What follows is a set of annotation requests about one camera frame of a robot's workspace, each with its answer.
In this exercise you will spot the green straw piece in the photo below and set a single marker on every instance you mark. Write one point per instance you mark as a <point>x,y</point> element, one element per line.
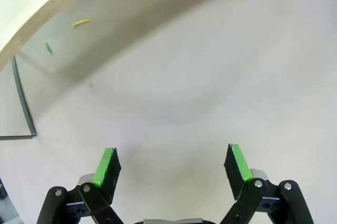
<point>48,48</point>

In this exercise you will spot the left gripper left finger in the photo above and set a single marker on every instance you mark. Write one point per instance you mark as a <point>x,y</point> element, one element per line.
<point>105,179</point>

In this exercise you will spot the yellow straw piece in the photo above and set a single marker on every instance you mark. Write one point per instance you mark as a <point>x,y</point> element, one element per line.
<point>81,22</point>

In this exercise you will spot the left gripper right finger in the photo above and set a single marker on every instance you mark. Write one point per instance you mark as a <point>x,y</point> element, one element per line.
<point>238,176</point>

